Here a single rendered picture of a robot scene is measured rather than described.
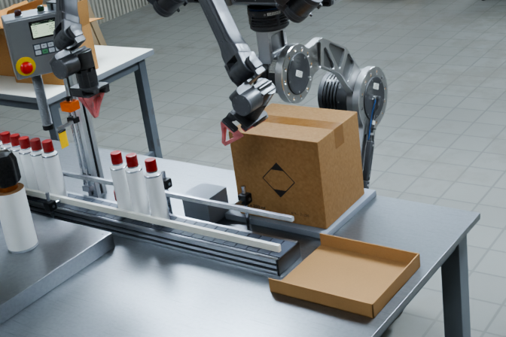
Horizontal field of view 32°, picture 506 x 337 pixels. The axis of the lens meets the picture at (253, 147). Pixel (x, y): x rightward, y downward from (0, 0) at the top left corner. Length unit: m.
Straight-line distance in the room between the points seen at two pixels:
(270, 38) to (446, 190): 1.96
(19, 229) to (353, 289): 0.97
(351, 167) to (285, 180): 0.21
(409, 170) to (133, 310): 2.79
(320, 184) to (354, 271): 0.28
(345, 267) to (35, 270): 0.85
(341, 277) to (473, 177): 2.50
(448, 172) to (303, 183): 2.40
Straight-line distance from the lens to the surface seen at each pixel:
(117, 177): 2.66
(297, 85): 2.95
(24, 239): 2.63
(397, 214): 2.62
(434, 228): 2.54
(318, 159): 2.43
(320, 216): 2.51
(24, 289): 2.46
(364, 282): 2.30
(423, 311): 3.68
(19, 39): 2.81
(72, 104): 2.82
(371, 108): 3.38
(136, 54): 4.81
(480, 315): 3.65
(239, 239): 2.41
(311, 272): 2.36
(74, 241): 2.64
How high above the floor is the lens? 2.04
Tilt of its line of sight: 22 degrees down
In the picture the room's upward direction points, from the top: 8 degrees counter-clockwise
